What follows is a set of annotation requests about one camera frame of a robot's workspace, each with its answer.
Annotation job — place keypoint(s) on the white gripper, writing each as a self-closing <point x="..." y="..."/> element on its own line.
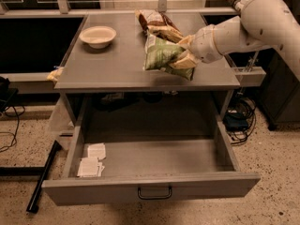
<point x="202" y="46"/>

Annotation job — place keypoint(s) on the green jalapeno chip bag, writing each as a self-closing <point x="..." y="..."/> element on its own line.
<point x="160" y="52"/>

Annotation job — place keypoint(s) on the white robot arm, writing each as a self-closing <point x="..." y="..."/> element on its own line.
<point x="260" y="24"/>

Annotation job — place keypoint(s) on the brown chip bag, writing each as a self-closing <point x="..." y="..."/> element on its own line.
<point x="158" y="24"/>

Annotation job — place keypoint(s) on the grey counter cabinet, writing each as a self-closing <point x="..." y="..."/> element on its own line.
<point x="119" y="68"/>

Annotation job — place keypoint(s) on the open grey drawer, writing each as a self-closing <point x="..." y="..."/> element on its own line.
<point x="195" y="160"/>

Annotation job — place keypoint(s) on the metal diagonal rod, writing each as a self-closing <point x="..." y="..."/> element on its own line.
<point x="251" y="62"/>

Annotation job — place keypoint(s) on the white paper bowl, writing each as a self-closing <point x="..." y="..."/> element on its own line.
<point x="98" y="37"/>

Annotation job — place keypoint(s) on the dark side cabinet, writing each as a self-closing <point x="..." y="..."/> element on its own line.
<point x="279" y="94"/>

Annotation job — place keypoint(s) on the white paper packet upper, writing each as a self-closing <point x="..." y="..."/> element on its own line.
<point x="97" y="150"/>

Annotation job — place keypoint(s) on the white paper packet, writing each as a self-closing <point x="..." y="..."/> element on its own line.
<point x="97" y="150"/>
<point x="90" y="167"/>

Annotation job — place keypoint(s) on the yellow sponge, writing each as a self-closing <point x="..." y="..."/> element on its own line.
<point x="55" y="75"/>

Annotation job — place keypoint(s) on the white paper packet lower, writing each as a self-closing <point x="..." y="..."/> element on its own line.
<point x="90" y="167"/>

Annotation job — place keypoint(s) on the black device left edge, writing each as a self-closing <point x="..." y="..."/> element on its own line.
<point x="6" y="93"/>

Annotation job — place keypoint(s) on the black floor bar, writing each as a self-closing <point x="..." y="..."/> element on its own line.
<point x="32" y="207"/>

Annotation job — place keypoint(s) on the black drawer handle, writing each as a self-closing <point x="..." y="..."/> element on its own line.
<point x="154" y="193"/>

